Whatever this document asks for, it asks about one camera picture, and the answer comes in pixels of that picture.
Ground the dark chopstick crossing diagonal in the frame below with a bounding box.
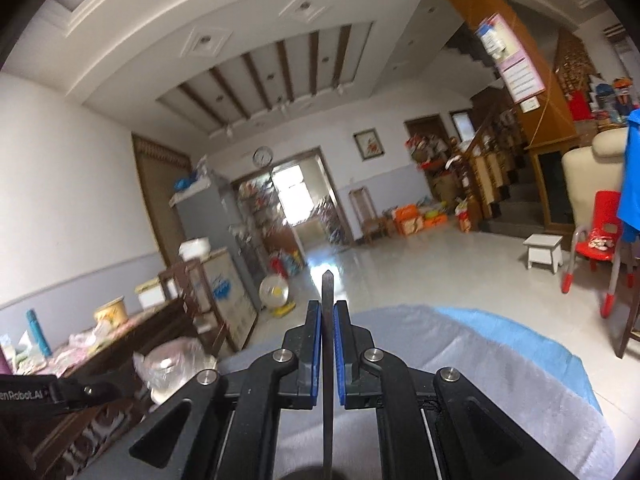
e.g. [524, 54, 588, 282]
[321, 270, 334, 480]

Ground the teal thermos bottle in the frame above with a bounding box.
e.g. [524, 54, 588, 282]
[26, 309, 52, 359]

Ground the carved dark wood sideboard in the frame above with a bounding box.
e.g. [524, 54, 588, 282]
[1, 299, 196, 479]

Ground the white chest freezer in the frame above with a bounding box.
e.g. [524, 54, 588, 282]
[178, 238, 257, 350]

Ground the small white fan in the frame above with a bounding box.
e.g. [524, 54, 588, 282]
[258, 274, 295, 318]

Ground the white bowl with plastic bag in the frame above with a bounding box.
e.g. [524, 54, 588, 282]
[132, 337, 217, 405]

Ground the orange cardboard box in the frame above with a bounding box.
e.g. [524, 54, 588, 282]
[393, 204, 448, 236]

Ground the grey felt table cloth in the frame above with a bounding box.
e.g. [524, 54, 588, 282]
[215, 306, 614, 479]

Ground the grey refrigerator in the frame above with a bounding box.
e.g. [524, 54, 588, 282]
[169, 171, 268, 311]

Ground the white step stool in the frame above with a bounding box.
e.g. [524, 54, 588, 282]
[523, 234, 563, 274]

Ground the framed flower picture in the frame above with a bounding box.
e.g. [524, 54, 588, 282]
[352, 128, 385, 160]

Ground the red plastic child chair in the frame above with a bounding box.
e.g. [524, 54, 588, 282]
[561, 191, 631, 318]

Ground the cream sofa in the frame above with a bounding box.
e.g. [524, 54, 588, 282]
[562, 128, 627, 228]

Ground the blue jacket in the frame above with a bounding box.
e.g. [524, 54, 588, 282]
[617, 110, 640, 244]

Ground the wooden chair by wall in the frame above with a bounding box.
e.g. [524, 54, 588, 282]
[348, 186, 390, 244]

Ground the round wall clock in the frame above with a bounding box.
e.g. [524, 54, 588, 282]
[252, 146, 273, 168]

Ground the wall calendar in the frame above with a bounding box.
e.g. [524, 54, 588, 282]
[476, 13, 546, 113]

